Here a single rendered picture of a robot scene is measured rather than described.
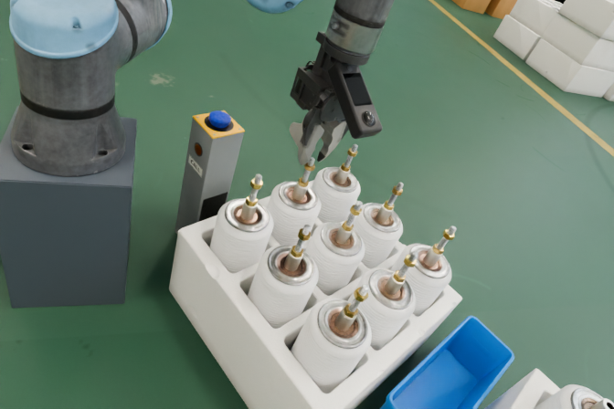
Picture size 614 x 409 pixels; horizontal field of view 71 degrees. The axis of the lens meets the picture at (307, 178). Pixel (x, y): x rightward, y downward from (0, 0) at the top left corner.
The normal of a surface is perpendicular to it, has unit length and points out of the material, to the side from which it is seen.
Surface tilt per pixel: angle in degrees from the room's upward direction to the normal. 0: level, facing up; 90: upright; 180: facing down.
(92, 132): 72
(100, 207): 90
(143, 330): 0
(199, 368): 0
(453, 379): 0
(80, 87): 90
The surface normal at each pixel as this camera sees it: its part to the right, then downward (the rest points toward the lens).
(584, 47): -0.92, -0.05
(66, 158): 0.35, 0.41
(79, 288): 0.23, 0.66
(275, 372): -0.71, 0.26
